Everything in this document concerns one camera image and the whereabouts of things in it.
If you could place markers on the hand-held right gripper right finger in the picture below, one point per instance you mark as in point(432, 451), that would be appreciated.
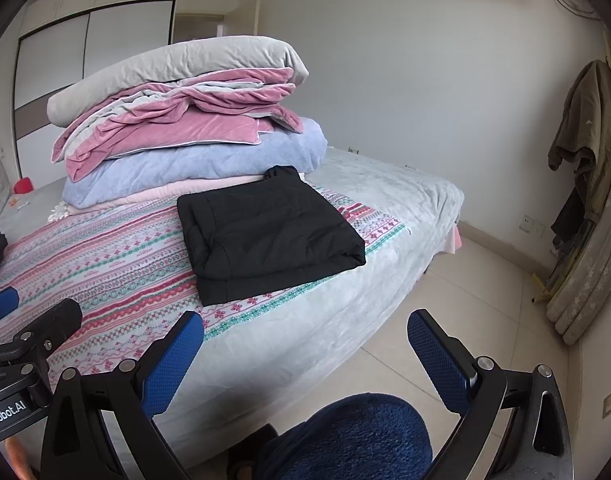
point(435, 360)

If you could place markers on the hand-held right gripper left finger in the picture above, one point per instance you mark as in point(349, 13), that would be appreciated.
point(175, 360)

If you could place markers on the large black coat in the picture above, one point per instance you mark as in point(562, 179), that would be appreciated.
point(270, 240)

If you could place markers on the dark hanging clothes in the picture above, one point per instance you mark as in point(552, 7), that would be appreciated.
point(570, 217)

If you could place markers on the person's left hand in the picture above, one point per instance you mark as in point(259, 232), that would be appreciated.
point(21, 462)

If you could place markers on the red green patterned blanket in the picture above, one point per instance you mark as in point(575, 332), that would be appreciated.
point(110, 270)

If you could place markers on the small orange white packet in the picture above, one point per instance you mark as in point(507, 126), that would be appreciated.
point(19, 204)

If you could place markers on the person's left foot in sandal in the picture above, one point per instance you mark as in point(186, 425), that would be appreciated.
point(248, 452)

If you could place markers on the small red object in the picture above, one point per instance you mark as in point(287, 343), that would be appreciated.
point(23, 185)

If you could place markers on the bed with pale sheet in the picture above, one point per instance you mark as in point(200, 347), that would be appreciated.
point(385, 195)

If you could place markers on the folded grey mattress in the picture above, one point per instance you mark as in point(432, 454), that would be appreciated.
point(590, 280)

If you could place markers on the pink and grey duvet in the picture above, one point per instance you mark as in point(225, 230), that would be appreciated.
point(160, 125)

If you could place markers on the white sliding door wardrobe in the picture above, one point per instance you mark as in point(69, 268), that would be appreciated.
point(60, 60)

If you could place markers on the olive hanging jacket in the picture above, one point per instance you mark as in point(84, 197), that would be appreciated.
point(580, 125)

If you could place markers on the white wall socket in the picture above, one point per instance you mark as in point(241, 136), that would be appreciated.
point(531, 225)
point(609, 404)
point(353, 150)

